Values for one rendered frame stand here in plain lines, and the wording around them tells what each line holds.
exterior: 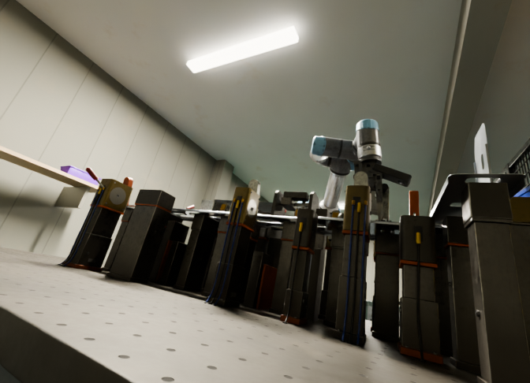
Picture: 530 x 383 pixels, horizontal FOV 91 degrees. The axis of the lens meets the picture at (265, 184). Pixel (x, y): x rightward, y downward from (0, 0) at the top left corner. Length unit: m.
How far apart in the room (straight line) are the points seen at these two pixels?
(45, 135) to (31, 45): 0.89
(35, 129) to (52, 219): 0.93
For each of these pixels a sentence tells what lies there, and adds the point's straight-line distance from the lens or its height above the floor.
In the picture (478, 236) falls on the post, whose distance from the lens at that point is 0.51.
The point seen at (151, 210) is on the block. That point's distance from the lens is 1.05.
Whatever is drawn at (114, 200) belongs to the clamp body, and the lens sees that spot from 1.25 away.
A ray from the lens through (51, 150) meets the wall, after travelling 3.53.
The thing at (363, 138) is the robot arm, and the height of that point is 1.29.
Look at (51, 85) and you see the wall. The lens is 3.67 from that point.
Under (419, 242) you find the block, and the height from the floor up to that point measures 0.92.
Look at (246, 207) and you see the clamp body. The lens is 0.80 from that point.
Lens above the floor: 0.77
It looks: 21 degrees up
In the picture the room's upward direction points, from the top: 12 degrees clockwise
